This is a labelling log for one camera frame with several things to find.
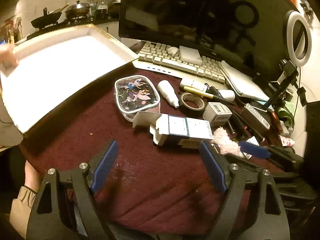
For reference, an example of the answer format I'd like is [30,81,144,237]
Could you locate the black ring light stand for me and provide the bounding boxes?
[269,59,308,108]

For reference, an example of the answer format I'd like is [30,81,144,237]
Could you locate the white ring light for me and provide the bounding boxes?
[286,10,312,68]

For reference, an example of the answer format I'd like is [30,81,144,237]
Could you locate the white dropper bottle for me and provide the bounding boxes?
[157,80,180,109]

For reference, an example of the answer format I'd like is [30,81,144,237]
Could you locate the pink patterned packet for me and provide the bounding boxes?
[280,136,296,147]

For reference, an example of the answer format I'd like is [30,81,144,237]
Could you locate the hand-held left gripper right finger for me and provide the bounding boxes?
[199,140,292,240]

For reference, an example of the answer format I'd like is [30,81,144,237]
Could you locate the small white bottle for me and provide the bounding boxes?
[217,89,236,101]

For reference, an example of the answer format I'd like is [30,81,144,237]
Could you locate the beige computer keyboard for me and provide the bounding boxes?
[133,41,234,84]

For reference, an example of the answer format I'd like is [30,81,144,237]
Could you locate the another person's forearm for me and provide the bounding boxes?
[9,160,43,238]

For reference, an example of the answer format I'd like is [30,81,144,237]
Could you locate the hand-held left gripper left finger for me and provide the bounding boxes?
[26,140,119,240]

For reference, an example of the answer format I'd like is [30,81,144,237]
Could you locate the black wok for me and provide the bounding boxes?
[30,4,69,29]

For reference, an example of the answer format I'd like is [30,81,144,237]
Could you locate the yellow pen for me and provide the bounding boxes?
[183,86,222,100]

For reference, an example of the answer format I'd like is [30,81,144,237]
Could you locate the pink fluffy keychain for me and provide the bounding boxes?
[211,127,244,158]

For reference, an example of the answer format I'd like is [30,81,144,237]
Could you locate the white foam block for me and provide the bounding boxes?
[179,45,202,64]

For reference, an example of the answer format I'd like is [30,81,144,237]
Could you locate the green cloth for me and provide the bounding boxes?
[277,101,295,127]

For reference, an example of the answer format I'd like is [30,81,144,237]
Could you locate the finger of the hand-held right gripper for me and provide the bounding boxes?
[237,141,304,167]
[224,154,298,180]

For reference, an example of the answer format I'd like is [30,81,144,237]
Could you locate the grey barcode box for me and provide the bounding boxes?
[242,103,272,135]

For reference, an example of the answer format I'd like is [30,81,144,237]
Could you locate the white cardboard box gold rim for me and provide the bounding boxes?
[0,24,140,133]

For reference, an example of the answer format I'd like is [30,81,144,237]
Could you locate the small barcode box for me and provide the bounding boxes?
[202,102,233,127]

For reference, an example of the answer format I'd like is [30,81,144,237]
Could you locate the white notebook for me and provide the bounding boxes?
[219,60,270,102]

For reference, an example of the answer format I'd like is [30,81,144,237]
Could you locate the white carton blue print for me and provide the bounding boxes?
[132,112,213,147]

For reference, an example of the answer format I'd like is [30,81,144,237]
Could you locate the white pill bottle red label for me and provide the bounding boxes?
[179,77,208,92]

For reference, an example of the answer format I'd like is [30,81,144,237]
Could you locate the copper tube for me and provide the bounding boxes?
[271,111,284,134]

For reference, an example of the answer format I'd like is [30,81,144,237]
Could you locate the glass jar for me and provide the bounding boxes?
[89,0,98,21]
[97,0,109,19]

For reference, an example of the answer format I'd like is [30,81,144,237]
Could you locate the black computer monitor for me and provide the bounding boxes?
[118,0,302,80]

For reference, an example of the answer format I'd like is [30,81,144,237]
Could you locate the cluster of condiment bottles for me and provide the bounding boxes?
[0,15,24,44]

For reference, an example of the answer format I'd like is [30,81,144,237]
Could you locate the black tape roll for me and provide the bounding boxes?
[179,92,206,117]

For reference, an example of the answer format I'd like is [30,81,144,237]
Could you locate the dark cooking pot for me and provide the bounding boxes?
[108,0,122,15]

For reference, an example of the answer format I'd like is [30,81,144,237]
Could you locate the steel wok with lid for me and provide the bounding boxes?
[64,0,91,20]

